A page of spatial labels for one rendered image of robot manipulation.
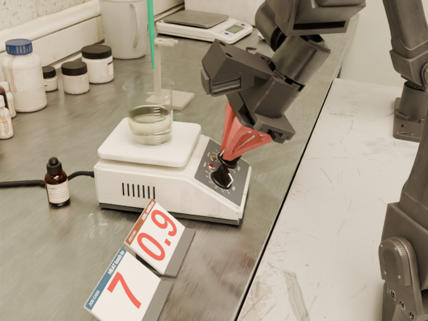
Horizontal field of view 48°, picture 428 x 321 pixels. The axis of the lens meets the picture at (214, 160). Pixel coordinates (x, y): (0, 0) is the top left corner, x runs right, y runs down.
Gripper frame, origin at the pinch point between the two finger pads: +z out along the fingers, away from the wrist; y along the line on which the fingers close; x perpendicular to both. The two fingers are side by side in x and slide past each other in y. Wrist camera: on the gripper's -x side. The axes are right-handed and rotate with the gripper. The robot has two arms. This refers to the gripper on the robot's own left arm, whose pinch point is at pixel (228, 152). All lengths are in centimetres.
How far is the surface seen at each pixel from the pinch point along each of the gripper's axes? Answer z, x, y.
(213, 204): 2.9, -3.7, 8.1
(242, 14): 7, 47, -90
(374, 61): 1, 110, -89
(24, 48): 15.4, -22.2, -38.4
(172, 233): 6.9, -8.4, 10.4
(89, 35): 24, -2, -71
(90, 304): 6.6, -20.8, 21.1
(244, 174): 1.4, 3.1, 2.1
